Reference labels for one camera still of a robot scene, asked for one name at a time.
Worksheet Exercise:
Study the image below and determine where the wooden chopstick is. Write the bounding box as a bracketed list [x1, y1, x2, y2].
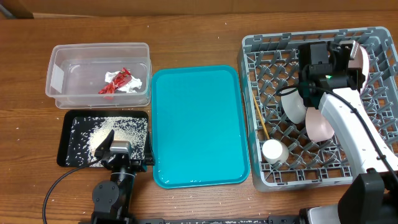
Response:
[252, 93, 270, 140]

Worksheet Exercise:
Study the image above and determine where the clear plastic waste bin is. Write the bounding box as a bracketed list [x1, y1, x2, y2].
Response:
[45, 42, 152, 109]

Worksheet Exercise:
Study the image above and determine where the red foil snack wrapper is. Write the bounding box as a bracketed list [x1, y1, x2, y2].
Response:
[98, 68, 132, 94]

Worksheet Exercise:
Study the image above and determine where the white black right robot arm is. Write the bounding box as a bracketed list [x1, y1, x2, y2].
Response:
[298, 40, 397, 224]

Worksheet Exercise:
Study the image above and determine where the grey dishwasher rack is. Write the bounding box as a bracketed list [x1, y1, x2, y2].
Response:
[238, 27, 397, 192]

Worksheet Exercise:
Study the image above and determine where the white cup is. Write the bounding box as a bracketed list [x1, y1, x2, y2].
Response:
[261, 139, 289, 164]

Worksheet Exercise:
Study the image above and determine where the white rice pile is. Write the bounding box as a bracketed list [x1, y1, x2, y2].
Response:
[65, 116, 147, 167]

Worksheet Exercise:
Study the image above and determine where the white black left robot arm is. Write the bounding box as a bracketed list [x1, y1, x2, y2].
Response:
[90, 131, 155, 223]

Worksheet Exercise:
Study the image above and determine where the black plastic tray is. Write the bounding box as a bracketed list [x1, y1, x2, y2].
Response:
[57, 110, 149, 167]

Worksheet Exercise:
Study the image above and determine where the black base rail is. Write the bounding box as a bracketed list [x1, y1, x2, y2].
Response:
[77, 214, 312, 224]

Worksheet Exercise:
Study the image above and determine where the teal serving tray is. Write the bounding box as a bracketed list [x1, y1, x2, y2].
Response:
[151, 65, 250, 189]

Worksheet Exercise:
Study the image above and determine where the white tissue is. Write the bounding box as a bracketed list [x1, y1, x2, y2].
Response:
[104, 72, 142, 93]

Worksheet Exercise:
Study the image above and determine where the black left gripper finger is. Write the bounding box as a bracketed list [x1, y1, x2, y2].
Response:
[94, 129, 114, 158]
[143, 131, 155, 165]

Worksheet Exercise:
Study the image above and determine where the large pink plate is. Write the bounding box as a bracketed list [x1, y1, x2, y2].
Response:
[348, 46, 369, 93]

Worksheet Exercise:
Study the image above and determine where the grey bowl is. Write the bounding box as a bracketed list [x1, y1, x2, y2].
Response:
[281, 88, 307, 124]

